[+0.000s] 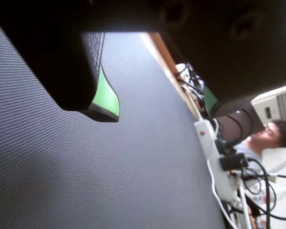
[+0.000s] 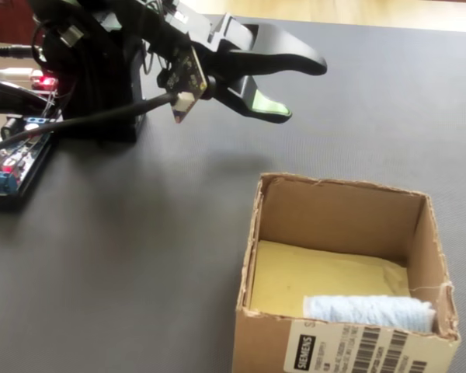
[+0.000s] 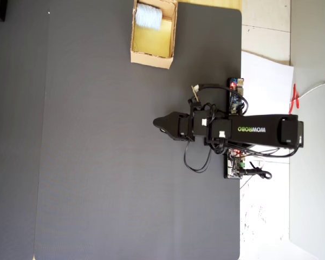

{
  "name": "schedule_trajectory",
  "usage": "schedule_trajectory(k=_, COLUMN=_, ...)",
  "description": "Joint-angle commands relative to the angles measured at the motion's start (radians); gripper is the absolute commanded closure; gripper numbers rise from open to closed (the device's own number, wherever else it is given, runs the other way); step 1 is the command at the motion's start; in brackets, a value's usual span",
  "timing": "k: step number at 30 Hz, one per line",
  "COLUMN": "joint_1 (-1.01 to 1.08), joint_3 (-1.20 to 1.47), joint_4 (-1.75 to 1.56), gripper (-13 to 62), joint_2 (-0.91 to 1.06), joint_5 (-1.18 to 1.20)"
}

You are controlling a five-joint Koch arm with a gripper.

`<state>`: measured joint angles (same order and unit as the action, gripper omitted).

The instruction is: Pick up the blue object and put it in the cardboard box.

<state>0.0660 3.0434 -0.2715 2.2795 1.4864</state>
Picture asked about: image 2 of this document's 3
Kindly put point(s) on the silver usb plug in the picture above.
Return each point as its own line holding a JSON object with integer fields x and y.
{"x": 70, "y": 35}

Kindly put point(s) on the gripper camera circuit board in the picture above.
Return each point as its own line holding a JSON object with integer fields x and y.
{"x": 186, "y": 74}

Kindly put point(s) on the open cardboard box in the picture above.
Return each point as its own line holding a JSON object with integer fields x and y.
{"x": 334, "y": 217}

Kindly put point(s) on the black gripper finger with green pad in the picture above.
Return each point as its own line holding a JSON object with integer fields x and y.
{"x": 240, "y": 97}

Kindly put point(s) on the black barrel power plug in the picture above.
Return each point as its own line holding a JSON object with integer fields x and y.
{"x": 11, "y": 51}

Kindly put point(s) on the black curved plastic piece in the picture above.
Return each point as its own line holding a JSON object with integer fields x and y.
{"x": 4, "y": 93}

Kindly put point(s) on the dark red wooden cabinet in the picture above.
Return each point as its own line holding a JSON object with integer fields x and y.
{"x": 4, "y": 19}

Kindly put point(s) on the black gripper finger curved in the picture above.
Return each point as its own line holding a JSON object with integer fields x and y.
{"x": 279, "y": 46}

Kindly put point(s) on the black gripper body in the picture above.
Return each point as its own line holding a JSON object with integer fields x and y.
{"x": 171, "y": 31}

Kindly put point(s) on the electronics control board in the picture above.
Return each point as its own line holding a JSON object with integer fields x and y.
{"x": 35, "y": 182}

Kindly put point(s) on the yellow padding sheet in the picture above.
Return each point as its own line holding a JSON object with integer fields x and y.
{"x": 314, "y": 276}

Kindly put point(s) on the controller board blue terminals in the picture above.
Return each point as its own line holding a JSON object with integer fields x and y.
{"x": 7, "y": 159}

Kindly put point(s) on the dark textured table mat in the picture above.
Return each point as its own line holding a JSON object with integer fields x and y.
{"x": 140, "y": 252}

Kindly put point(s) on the white blue sponge block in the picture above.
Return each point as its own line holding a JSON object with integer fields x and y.
{"x": 365, "y": 311}

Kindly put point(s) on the white barcode label sticker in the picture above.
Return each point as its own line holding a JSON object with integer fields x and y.
{"x": 334, "y": 349}

